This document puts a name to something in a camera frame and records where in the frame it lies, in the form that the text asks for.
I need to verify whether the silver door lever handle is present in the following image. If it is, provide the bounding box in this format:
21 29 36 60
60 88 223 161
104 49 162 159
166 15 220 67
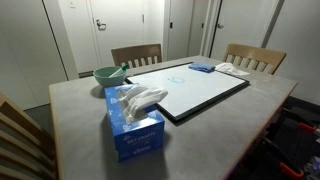
95 19 107 32

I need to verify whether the black framed whiteboard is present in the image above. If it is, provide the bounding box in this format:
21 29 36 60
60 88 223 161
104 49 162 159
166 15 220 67
124 61 251 123

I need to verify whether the blue cardboard tissue box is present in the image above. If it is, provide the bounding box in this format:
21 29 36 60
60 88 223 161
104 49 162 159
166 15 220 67
104 83 166 163

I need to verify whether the white facial tissue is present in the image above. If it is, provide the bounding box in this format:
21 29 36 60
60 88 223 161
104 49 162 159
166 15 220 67
116 85 169 124

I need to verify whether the green bowl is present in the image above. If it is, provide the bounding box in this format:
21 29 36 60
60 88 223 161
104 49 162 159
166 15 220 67
92 65 128 88

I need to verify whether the crumpled white paper napkin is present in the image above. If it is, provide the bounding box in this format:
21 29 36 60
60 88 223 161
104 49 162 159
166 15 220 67
214 62 251 77

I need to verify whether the blue cloth towel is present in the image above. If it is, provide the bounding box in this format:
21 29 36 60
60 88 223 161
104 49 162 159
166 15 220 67
187 61 217 74

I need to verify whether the green white spatula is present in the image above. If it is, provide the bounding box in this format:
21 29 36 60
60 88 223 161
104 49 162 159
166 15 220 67
108 63 130 79

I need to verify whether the light wooden chair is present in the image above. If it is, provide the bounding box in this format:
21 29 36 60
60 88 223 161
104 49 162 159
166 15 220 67
0 92 58 180
222 43 288 75

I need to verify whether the black clamp orange handle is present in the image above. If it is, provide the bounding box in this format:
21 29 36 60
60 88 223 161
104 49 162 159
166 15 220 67
261 136 306 179
283 108 318 133

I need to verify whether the dark brown wooden chair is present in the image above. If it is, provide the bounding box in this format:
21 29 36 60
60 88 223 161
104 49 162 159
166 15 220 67
110 43 163 69

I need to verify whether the white door with lever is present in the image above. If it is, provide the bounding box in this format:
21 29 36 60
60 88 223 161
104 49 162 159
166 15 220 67
87 0 148 68

